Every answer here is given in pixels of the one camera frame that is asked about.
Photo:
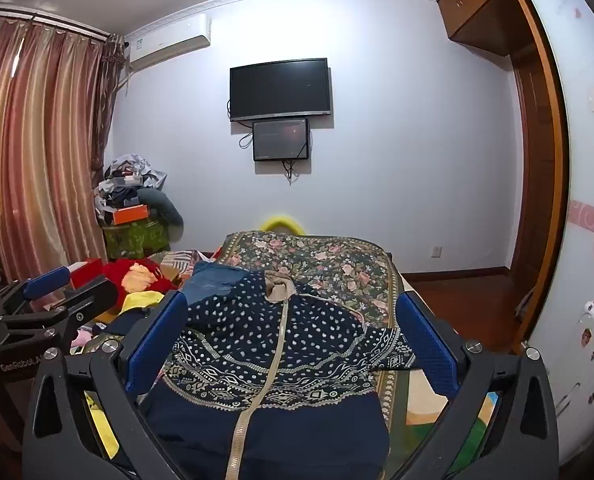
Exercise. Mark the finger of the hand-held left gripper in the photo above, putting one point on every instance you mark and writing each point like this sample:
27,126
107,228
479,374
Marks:
48,280
72,305

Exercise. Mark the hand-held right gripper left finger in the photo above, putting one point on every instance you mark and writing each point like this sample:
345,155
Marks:
158,342

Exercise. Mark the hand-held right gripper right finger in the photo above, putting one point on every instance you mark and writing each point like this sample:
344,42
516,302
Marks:
426,345

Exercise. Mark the navy patterned knit cardigan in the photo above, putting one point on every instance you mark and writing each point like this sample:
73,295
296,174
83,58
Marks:
277,340

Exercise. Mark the red box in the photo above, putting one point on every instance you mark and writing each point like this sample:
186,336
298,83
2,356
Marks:
86,271

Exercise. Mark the yellow cloth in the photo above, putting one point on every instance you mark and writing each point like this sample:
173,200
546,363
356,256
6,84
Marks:
144,301

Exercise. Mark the red and cream plush cloth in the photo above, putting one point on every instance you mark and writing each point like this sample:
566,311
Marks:
127,272

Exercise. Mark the colourful bed sheet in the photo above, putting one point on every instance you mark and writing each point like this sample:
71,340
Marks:
419,412

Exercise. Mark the blue jeans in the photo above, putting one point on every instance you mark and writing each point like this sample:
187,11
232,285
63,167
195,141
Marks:
212,282

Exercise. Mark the striped patterned cloth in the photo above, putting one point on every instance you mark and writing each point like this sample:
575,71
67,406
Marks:
187,262

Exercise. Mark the green patterned bag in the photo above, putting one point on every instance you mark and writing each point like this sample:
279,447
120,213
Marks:
134,240

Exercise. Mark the orange box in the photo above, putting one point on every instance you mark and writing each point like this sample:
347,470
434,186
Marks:
131,215

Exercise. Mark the dark green floral blanket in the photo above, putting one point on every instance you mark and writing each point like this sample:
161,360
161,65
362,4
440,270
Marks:
337,265

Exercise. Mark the pile of household clutter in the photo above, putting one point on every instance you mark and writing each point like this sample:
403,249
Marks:
127,180

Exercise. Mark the pink striped curtain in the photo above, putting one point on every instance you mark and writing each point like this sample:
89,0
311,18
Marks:
32,150

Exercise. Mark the grey green cushion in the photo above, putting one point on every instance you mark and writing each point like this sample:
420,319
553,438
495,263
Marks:
164,202

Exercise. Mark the white appliance with stickers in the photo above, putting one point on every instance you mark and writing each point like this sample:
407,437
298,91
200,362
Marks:
584,340

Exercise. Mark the brown patterned curtain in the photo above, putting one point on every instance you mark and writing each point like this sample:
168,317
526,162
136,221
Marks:
111,90

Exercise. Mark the white air conditioner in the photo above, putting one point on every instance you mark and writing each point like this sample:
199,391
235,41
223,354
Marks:
169,40

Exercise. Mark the wooden overhead cabinet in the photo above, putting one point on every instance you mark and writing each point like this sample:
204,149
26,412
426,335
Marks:
477,5

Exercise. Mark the white wall socket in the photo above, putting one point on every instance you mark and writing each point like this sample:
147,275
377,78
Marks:
435,251

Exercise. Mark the wooden door frame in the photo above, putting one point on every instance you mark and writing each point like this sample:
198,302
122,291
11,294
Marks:
542,160

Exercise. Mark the small black wall monitor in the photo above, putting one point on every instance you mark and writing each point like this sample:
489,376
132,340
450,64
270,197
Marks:
281,139

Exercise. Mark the curtain rail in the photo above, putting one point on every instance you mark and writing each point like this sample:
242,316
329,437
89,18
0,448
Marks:
47,21

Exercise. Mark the large black wall television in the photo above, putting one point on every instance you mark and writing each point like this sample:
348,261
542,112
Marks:
279,89

